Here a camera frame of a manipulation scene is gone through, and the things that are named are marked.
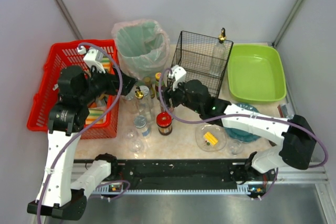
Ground clear glass front left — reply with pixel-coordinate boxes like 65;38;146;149
128;140;145;153

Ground teal ceramic plate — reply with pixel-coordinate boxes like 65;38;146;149
224;102;260;143

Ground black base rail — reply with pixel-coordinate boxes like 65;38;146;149
73;158;279;192

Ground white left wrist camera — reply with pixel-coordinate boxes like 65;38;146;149
77;46;106;73

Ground silver lid spice jar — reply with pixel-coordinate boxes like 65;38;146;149
140;85;154;109

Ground small gold cap bottle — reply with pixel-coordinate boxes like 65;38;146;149
143;77;155;99

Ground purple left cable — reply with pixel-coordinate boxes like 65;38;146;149
35;41;131;224

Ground green plastic tub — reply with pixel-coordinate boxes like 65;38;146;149
227;44;287;103

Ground black cap clear bottle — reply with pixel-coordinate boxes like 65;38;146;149
160;95;175;114

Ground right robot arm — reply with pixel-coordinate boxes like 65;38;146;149
159;80;316;174

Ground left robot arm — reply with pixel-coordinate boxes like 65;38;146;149
27;65;137;220

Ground small glass bowl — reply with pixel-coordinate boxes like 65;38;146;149
228;140;244;156

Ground gold pourer glass bottle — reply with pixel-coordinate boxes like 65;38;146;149
134;87;154;125

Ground clear glass plate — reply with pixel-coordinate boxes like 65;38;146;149
195;124;227;152

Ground red lid sauce jar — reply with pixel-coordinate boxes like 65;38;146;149
156;112;173;135

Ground yellow cake piece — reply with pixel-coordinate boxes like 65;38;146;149
203;132;218;146

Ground yellow cap sauce bottle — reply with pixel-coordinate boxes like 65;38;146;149
155;72;165;100

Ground black wire rack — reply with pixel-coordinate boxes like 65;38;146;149
171;30;234;98

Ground striped sponge pack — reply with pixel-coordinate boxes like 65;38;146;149
85;106;107;125

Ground green bin with plastic bag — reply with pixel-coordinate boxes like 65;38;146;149
111;19;170;82

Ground red plastic basket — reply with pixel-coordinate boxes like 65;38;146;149
27;39;119;139

